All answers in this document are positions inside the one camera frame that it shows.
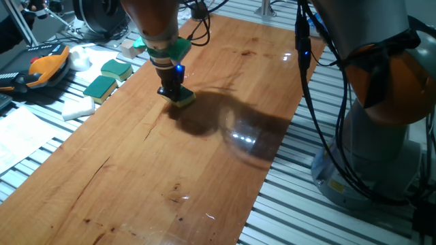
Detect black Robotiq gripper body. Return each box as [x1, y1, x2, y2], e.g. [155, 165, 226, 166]
[157, 64, 186, 91]

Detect thin metal rod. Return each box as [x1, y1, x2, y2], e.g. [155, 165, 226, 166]
[43, 7, 82, 32]

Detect wavy green yellow sponge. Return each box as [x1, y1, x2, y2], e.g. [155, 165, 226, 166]
[100, 59, 134, 82]

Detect person hand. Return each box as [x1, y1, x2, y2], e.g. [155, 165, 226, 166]
[20, 0, 48, 20]

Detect small wooden cube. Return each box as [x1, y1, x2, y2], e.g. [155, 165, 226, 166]
[119, 39, 139, 61]

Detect glass cup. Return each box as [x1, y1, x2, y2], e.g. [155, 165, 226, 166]
[189, 0, 209, 21]

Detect white paper sheet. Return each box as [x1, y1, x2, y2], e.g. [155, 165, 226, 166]
[0, 105, 57, 174]
[69, 46, 121, 84]

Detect glossy wooden board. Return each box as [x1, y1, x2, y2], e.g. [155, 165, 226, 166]
[0, 13, 327, 245]

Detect white foam block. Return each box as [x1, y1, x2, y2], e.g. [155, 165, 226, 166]
[61, 96, 96, 122]

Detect small white cup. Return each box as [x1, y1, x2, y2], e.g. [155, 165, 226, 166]
[69, 46, 91, 72]

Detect black round spool device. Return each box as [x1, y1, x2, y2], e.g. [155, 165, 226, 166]
[72, 0, 127, 35]

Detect orange black teach pendant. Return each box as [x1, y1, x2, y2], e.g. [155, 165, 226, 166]
[0, 43, 72, 93]

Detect blue tissue packet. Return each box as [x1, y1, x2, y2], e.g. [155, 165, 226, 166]
[306, 12, 323, 38]

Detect black computer keyboard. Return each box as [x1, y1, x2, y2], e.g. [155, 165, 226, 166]
[0, 93, 14, 112]

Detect person in dark clothes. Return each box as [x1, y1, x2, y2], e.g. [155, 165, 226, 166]
[0, 6, 35, 55]

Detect aluminium frame bar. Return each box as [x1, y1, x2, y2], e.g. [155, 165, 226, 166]
[254, 0, 277, 18]
[2, 0, 39, 48]

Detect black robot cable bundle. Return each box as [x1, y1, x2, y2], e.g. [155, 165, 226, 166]
[178, 0, 436, 208]

